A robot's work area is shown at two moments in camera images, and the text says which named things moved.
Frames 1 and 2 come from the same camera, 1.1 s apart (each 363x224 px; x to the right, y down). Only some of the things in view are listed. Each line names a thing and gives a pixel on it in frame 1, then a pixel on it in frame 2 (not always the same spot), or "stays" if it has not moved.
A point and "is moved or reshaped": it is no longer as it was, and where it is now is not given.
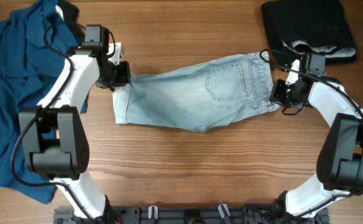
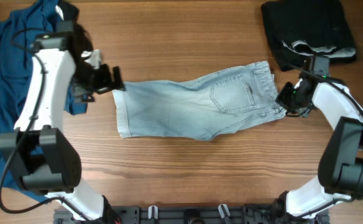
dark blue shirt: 22,56 stays
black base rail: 194,214 stays
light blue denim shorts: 201,98 is moved or reshaped
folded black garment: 294,28 stays
